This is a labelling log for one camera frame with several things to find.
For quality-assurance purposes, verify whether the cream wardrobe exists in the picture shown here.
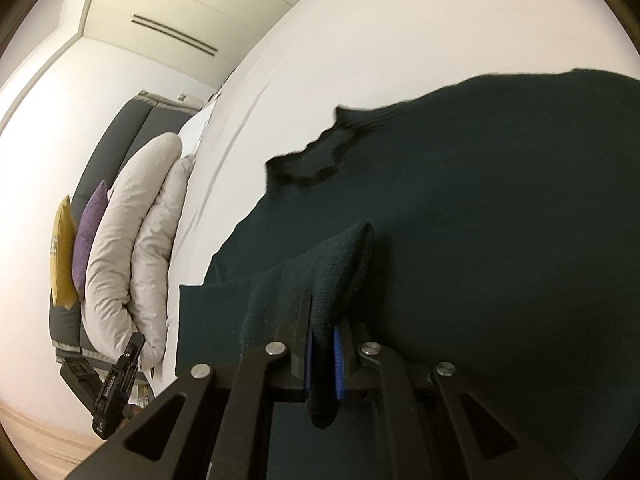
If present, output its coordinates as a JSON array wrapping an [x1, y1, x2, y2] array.
[[84, 0, 299, 88]]

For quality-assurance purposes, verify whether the white bed with sheet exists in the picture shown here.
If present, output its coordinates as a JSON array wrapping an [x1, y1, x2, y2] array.
[[148, 0, 639, 393]]

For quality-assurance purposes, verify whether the dark grey headboard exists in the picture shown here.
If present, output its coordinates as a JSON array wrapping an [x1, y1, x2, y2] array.
[[49, 91, 198, 370]]

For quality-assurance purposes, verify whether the white pillow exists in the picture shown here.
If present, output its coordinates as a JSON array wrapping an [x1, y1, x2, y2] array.
[[178, 101, 217, 157]]

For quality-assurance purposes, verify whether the purple cushion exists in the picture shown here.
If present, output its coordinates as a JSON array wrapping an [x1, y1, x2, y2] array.
[[72, 180, 110, 300]]

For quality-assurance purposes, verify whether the yellow cushion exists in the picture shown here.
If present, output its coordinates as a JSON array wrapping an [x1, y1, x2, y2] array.
[[49, 196, 78, 310]]

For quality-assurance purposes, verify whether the dark green knit sweater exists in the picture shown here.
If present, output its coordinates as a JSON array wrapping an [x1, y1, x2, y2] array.
[[175, 70, 639, 479]]

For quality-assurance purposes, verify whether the beige folded duvet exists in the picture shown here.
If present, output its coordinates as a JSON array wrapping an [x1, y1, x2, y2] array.
[[81, 132, 193, 372]]

